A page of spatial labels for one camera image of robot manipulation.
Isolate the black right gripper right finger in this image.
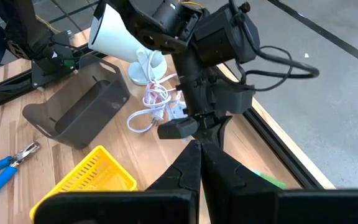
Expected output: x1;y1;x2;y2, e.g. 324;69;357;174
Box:
200;141;281;224

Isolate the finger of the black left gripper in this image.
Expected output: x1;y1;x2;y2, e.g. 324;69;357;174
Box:
213;115;233;149
196;115;214;146

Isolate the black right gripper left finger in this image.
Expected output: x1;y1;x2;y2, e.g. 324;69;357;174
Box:
146;139;202;224

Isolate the green eraser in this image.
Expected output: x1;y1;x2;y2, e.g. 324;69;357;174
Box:
252;169;288;190

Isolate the yellow slotted plastic basket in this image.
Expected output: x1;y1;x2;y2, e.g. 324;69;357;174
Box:
29;144;139;224

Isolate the dark grey translucent bin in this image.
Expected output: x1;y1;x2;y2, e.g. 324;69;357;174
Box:
22;53;131;150

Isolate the white cable bundle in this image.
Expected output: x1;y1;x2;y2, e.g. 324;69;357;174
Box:
126;73;188;134

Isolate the white security camera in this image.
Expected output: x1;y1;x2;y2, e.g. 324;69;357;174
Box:
88;2;168;86

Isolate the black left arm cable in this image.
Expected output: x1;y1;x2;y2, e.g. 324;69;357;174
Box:
228;0;320;93

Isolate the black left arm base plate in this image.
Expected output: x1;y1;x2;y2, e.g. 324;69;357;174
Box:
31;55;80;90

